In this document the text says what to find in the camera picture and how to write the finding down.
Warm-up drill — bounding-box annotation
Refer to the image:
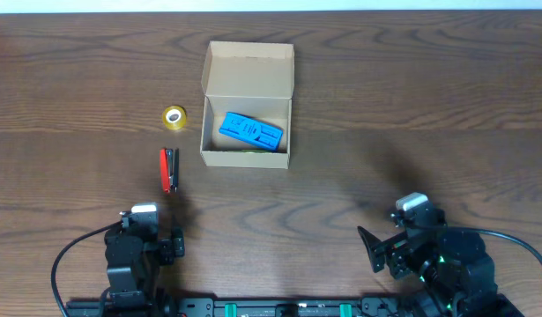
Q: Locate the red black stapler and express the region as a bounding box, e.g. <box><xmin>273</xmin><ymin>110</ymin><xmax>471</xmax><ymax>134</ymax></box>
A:
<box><xmin>160</xmin><ymin>148</ymin><xmax>179</xmax><ymax>194</ymax></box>

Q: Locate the yellow highlighter pen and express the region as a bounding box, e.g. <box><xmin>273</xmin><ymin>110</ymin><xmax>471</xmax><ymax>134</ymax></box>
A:
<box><xmin>227</xmin><ymin>149</ymin><xmax>275</xmax><ymax>154</ymax></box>

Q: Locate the yellow tape roll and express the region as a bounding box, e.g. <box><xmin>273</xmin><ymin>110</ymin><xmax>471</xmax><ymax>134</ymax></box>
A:
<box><xmin>162</xmin><ymin>106</ymin><xmax>187</xmax><ymax>130</ymax></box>

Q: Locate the blue plastic tray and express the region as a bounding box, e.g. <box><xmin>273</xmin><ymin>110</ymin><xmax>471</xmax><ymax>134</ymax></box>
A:
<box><xmin>219</xmin><ymin>112</ymin><xmax>283</xmax><ymax>151</ymax></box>

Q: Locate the cardboard box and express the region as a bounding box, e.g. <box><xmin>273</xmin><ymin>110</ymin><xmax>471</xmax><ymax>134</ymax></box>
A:
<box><xmin>200</xmin><ymin>41</ymin><xmax>294</xmax><ymax>169</ymax></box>

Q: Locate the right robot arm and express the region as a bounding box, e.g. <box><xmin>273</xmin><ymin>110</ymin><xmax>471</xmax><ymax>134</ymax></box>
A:
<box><xmin>357</xmin><ymin>209</ymin><xmax>522</xmax><ymax>317</ymax></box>

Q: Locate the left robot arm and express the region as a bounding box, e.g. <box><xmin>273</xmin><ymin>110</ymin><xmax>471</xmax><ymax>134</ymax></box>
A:
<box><xmin>105</xmin><ymin>226</ymin><xmax>185</xmax><ymax>316</ymax></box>

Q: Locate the left black cable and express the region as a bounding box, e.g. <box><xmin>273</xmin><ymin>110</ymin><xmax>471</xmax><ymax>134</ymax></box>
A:
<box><xmin>50</xmin><ymin>221</ymin><xmax>123</xmax><ymax>317</ymax></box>

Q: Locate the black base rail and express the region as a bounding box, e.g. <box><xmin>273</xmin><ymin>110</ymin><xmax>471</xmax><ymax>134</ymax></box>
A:
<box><xmin>64</xmin><ymin>297</ymin><xmax>512</xmax><ymax>317</ymax></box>

